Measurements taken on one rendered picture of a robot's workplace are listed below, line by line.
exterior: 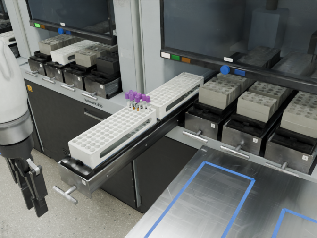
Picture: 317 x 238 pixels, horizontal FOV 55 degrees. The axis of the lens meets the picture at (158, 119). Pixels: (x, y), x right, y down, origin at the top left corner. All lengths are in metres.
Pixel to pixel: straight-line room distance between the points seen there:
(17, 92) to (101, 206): 1.33
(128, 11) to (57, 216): 1.22
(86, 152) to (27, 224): 1.14
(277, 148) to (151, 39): 0.60
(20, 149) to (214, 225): 0.46
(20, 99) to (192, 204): 0.45
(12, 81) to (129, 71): 0.77
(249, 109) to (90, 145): 0.54
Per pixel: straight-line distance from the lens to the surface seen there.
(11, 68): 0.65
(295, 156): 1.01
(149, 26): 1.20
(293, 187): 0.85
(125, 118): 0.99
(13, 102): 0.66
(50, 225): 1.89
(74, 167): 0.90
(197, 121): 1.10
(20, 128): 0.70
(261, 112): 1.06
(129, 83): 1.38
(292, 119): 1.04
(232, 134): 1.05
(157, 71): 1.24
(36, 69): 1.79
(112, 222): 1.81
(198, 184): 0.80
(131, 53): 1.31
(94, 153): 0.86
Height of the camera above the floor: 1.38
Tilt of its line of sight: 32 degrees down
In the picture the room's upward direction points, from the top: 2 degrees counter-clockwise
